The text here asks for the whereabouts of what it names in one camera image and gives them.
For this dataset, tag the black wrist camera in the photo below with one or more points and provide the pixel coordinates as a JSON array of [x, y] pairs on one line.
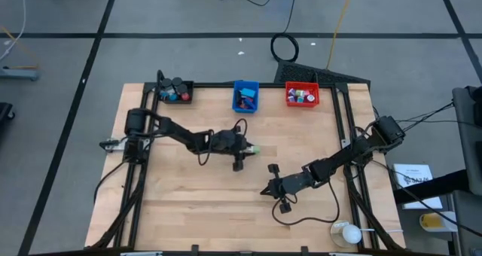
[[273, 169], [237, 128]]

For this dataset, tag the light blue white round charger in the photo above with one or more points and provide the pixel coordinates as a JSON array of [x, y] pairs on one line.
[[300, 99]]

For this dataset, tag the white paper booklet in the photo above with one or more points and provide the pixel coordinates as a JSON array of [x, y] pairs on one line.
[[414, 177]]

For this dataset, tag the black grille mat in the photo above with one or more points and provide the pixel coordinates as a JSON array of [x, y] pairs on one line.
[[301, 71]]

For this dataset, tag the black object at floor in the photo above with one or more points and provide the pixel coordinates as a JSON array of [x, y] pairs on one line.
[[4, 113]]

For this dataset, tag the black plastic basket tray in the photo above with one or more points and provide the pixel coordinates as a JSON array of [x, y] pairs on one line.
[[190, 84]]

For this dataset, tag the black aluminium table frame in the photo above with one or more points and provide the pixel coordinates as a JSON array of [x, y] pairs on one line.
[[211, 85]]

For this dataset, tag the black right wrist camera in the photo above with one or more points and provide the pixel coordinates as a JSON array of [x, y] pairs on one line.
[[273, 169]]

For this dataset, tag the black table edge bracket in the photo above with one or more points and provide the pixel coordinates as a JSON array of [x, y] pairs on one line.
[[304, 250], [194, 248]]

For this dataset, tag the white light bulb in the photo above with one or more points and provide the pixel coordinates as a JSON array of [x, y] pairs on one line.
[[352, 234]]

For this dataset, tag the orange sand hourglass black caps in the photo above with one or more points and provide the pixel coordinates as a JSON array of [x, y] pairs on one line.
[[177, 81]]

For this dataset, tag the green white USB charger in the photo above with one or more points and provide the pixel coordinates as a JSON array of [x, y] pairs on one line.
[[256, 149]]

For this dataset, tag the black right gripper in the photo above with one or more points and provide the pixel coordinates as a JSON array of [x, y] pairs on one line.
[[291, 184]]

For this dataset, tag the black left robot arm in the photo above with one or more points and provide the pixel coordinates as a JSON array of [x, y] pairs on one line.
[[177, 131]]

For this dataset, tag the pink white plug charger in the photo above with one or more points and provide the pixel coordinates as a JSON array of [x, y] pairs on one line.
[[306, 93]]

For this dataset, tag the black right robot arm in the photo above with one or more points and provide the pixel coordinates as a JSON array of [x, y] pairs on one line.
[[346, 154]]

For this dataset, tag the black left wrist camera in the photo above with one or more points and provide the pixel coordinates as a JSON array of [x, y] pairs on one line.
[[237, 128]]

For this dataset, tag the blue plastic bin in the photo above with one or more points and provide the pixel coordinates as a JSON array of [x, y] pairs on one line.
[[254, 108]]

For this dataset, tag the black diagonal beam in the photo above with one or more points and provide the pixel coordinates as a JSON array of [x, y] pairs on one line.
[[433, 186]]

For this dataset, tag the blue small digital display device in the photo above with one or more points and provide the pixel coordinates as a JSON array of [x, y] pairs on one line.
[[251, 102]]

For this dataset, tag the grey equipment cabinet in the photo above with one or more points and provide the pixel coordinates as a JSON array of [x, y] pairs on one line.
[[465, 143]]

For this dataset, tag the blue charger white plug face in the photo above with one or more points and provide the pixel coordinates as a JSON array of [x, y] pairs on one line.
[[292, 92]]

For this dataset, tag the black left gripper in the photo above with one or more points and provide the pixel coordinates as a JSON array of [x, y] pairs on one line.
[[227, 142]]

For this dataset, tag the red plastic bin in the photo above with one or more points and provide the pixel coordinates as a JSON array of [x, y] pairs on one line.
[[316, 86]]

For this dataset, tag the grey floor stand base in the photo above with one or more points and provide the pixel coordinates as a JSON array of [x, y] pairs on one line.
[[19, 74]]

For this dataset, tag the yellow white container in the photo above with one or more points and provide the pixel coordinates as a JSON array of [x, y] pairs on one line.
[[431, 222]]

